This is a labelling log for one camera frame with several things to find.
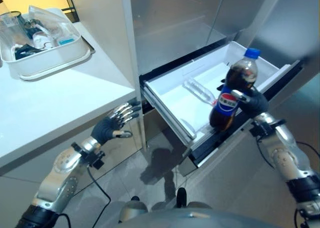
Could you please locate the clear drinking glass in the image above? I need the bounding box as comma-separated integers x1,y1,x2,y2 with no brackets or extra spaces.
0,10,26,46

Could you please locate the white kitchen counter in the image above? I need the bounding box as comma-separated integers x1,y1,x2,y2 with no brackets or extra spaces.
0,21,137,169

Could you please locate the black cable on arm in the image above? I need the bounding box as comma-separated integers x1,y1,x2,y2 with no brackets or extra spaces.
256,137,320,228
48,162,112,228

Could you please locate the white refrigerator drawer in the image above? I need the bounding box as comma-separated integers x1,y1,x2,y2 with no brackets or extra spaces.
139,40,305,169

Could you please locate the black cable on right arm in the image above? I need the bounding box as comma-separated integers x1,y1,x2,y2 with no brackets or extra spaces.
256,137,320,228

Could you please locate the cola bottle with blue cap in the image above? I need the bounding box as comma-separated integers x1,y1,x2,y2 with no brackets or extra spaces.
208,47,261,133

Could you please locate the white dish rack tray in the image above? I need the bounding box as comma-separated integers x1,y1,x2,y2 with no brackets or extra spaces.
0,17,96,81

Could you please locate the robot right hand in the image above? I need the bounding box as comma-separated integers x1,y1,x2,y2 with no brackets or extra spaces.
216,78,270,119

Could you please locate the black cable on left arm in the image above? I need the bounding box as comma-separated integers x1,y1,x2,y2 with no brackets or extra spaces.
48,162,112,228

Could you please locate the robot silver torso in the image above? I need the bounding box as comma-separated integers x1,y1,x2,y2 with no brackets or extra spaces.
117,187,253,228

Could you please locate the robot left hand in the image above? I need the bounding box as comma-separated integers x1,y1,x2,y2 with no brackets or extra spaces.
90,100,142,146

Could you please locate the clear empty plastic bottle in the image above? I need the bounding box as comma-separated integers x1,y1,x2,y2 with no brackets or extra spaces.
183,78,219,106

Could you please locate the stainless steel refrigerator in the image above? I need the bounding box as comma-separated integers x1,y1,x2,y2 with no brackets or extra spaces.
67,0,320,151

